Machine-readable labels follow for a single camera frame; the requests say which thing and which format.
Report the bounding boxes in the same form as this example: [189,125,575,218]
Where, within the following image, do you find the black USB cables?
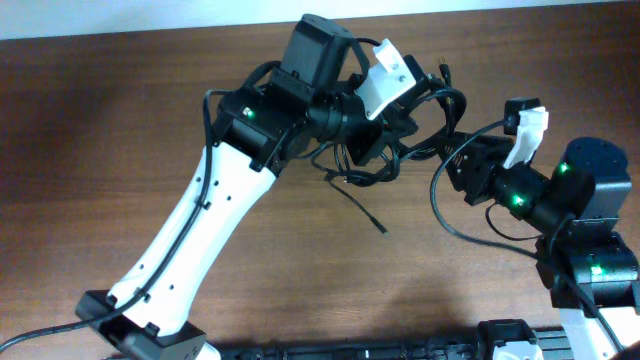
[309,56,469,237]

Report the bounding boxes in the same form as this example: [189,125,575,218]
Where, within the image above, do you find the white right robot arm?
[435,132,639,359]

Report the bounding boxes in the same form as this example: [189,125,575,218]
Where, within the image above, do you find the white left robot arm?
[75,14,418,359]

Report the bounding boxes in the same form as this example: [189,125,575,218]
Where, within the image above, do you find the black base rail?
[220,319,575,360]

